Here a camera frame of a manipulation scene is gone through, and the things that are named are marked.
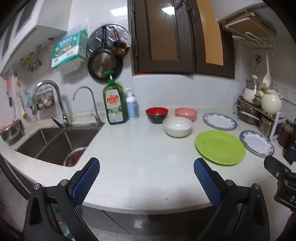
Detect round steel steamer tray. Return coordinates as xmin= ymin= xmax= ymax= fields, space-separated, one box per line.
xmin=87 ymin=23 xmax=131 ymax=58

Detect white pot rack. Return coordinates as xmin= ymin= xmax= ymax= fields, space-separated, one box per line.
xmin=235 ymin=93 xmax=287 ymax=142

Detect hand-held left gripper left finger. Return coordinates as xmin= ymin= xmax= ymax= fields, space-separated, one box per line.
xmin=23 ymin=157 xmax=100 ymax=241

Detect dark frying pan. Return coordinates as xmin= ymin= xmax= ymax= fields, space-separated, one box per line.
xmin=88 ymin=47 xmax=123 ymax=82

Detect green plate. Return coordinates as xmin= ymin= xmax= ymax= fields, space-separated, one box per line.
xmin=195 ymin=130 xmax=246 ymax=166

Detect white wire hanging rack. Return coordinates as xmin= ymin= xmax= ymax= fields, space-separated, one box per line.
xmin=232 ymin=32 xmax=276 ymax=57

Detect cream ceramic pot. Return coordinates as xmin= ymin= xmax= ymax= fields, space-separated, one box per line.
xmin=261 ymin=89 xmax=283 ymax=116

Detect white bowl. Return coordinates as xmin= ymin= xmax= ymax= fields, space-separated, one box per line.
xmin=163 ymin=116 xmax=193 ymax=138

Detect small steel pot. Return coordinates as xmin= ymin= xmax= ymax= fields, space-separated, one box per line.
xmin=258 ymin=116 xmax=277 ymax=137

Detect small chrome faucet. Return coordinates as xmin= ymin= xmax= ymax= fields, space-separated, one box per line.
xmin=73 ymin=86 xmax=104 ymax=127

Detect red and black bowl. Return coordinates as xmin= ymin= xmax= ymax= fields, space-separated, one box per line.
xmin=145 ymin=107 xmax=168 ymax=124

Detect wire basket with garlic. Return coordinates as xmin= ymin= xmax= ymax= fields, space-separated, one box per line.
xmin=31 ymin=91 xmax=56 ymax=111

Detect dark wooden window frame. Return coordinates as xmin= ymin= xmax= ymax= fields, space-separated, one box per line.
xmin=128 ymin=0 xmax=236 ymax=80

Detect white cooker with steel lid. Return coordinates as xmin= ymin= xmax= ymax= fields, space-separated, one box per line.
xmin=242 ymin=75 xmax=263 ymax=106

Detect wooden cutting board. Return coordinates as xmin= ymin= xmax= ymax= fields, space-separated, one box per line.
xmin=222 ymin=11 xmax=277 ymax=36

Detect green dish soap bottle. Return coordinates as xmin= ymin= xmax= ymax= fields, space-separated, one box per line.
xmin=102 ymin=71 xmax=129 ymax=126

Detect white pump bottle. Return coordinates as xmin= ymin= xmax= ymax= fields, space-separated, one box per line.
xmin=125 ymin=88 xmax=139 ymax=120

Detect steel bowl in sink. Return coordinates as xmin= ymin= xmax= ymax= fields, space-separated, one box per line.
xmin=63 ymin=147 xmax=87 ymax=167

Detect wall sockets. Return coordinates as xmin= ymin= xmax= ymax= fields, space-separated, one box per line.
xmin=272 ymin=81 xmax=296 ymax=103

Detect white rice spoon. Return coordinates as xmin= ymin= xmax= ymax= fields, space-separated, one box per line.
xmin=262 ymin=54 xmax=272 ymax=85

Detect pink bowl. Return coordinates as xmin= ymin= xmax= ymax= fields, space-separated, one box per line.
xmin=174 ymin=108 xmax=198 ymax=122

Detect tall chrome faucet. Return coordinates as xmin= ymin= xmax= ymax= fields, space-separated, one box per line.
xmin=33 ymin=80 xmax=72 ymax=129

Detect steel sink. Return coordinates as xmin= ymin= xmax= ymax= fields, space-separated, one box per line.
xmin=14 ymin=125 xmax=102 ymax=167

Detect white wall cabinet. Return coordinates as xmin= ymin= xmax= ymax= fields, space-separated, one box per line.
xmin=0 ymin=0 xmax=70 ymax=75

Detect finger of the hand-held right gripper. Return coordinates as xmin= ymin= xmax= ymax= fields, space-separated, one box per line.
xmin=264 ymin=155 xmax=293 ymax=179

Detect blue floral plate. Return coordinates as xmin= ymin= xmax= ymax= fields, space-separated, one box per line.
xmin=240 ymin=130 xmax=275 ymax=158
xmin=203 ymin=113 xmax=238 ymax=131

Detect black box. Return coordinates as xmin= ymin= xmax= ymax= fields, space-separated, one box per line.
xmin=283 ymin=144 xmax=296 ymax=165

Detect white corner cabinet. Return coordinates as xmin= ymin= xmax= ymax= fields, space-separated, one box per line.
xmin=211 ymin=0 xmax=266 ymax=23

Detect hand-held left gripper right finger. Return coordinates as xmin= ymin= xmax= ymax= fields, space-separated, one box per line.
xmin=193 ymin=158 xmax=271 ymax=241

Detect glass jar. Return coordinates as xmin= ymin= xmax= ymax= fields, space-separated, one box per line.
xmin=277 ymin=119 xmax=295 ymax=149

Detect small brass pot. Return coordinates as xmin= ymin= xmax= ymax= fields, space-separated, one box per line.
xmin=112 ymin=27 xmax=130 ymax=57

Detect tissue pack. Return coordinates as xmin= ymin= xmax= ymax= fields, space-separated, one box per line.
xmin=51 ymin=30 xmax=89 ymax=70

